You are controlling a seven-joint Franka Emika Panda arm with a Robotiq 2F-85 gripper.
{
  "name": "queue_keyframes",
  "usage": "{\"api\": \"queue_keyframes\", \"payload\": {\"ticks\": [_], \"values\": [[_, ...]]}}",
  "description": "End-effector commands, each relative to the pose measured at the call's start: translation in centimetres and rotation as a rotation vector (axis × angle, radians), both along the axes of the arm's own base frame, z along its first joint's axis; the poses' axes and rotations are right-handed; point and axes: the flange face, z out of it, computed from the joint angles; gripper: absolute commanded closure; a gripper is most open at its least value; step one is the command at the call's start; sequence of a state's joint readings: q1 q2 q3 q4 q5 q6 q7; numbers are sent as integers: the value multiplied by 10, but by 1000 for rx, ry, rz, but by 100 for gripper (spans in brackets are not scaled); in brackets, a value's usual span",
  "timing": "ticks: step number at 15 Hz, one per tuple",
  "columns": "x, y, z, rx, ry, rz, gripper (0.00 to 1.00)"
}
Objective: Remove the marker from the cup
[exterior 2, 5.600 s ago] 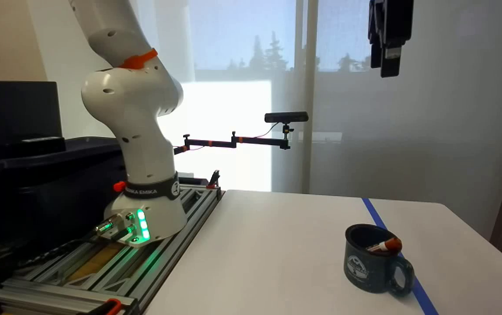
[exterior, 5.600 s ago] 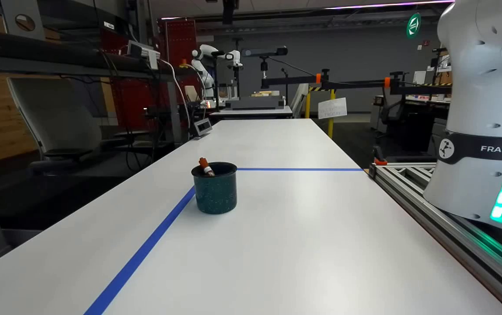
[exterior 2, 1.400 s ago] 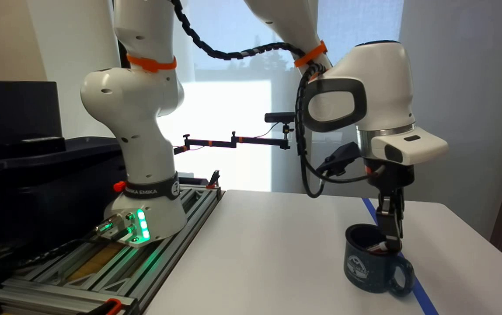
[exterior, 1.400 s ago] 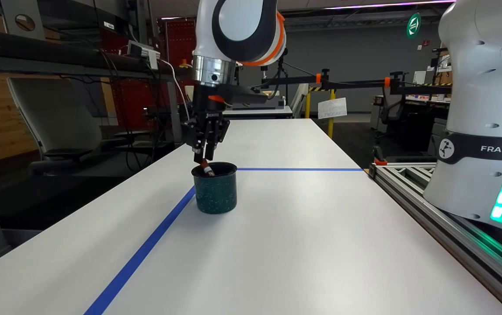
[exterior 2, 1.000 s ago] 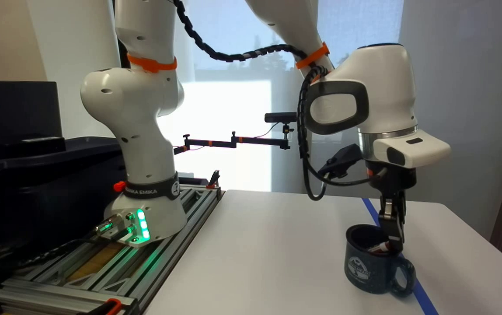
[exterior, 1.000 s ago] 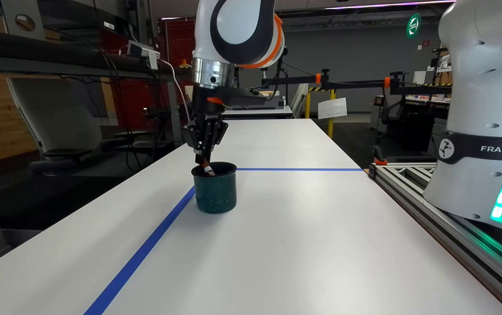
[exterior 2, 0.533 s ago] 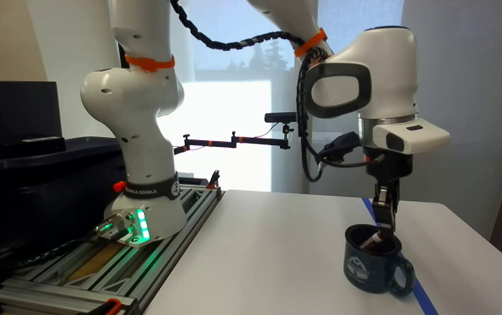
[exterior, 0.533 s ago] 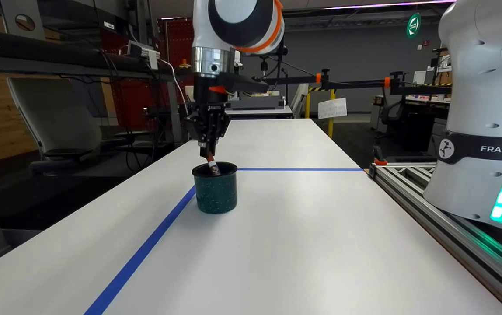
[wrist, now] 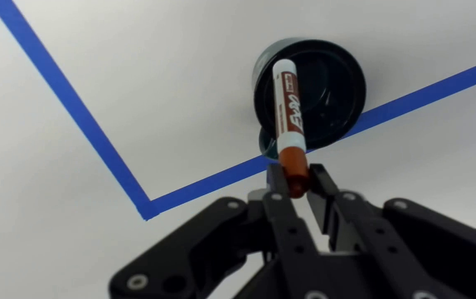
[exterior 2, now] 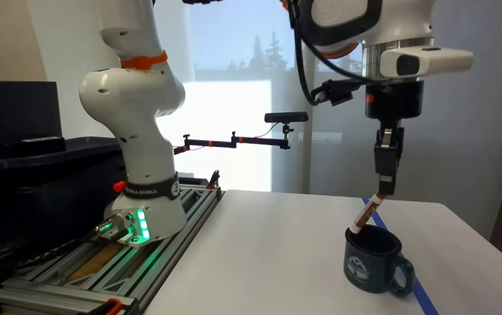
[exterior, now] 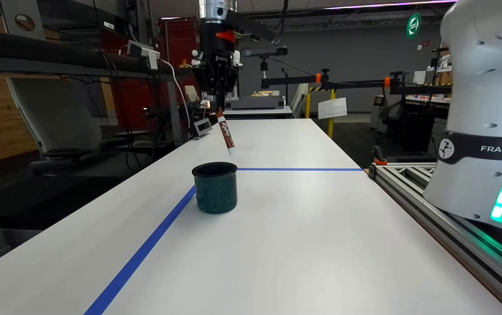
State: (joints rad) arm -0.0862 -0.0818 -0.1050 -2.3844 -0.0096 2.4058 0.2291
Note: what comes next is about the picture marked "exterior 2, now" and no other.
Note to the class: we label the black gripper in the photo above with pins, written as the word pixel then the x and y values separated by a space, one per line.
pixel 393 99

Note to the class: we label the dark green enamel cup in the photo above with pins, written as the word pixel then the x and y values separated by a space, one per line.
pixel 372 264

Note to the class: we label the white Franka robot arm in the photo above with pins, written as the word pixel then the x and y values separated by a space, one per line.
pixel 133 117

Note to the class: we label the long blue tape strip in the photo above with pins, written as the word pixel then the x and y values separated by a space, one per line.
pixel 425 300

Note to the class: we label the black equipment case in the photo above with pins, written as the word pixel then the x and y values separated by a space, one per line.
pixel 33 199

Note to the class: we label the black monitor with blue light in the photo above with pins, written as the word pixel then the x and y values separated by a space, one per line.
pixel 14 115

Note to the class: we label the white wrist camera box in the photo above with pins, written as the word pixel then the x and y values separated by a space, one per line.
pixel 425 62

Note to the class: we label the black bar camera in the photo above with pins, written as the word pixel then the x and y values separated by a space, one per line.
pixel 285 118

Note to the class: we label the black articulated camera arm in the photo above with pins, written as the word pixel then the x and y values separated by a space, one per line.
pixel 232 143

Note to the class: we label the orange black rail clamp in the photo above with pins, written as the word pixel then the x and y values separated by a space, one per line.
pixel 113 307
pixel 211 180

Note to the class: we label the aluminium extrusion mounting rail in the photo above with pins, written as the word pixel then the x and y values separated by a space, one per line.
pixel 85 269

